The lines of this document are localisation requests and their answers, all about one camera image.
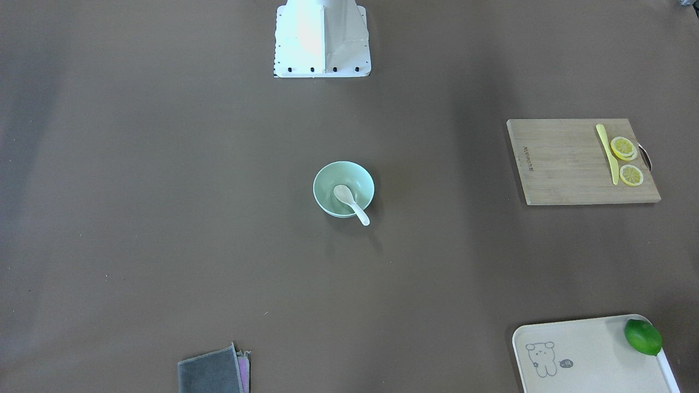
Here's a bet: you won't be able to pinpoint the cream rabbit tray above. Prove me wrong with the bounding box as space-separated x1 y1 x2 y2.
512 314 679 392

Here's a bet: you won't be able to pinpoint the green lime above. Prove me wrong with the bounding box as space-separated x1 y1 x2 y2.
624 319 662 356

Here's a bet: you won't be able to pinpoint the stacked lemon slices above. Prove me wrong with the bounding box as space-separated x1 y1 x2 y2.
609 136 638 161

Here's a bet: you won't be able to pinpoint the light green ceramic bowl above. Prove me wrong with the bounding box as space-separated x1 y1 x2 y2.
312 161 375 218

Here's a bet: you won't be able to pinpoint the yellow plastic knife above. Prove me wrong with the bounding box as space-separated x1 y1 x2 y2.
596 123 619 186

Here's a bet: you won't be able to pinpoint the wooden cutting board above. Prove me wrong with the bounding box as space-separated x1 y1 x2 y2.
506 118 661 206

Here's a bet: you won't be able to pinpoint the folded grey cloth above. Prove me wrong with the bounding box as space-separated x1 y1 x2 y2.
177 343 251 392

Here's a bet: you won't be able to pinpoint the white ceramic spoon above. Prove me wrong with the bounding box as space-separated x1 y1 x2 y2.
334 184 370 226

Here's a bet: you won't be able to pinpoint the lemon slice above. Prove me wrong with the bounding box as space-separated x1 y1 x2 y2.
619 164 644 187

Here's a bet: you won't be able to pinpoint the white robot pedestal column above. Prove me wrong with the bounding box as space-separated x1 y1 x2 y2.
273 1 372 78

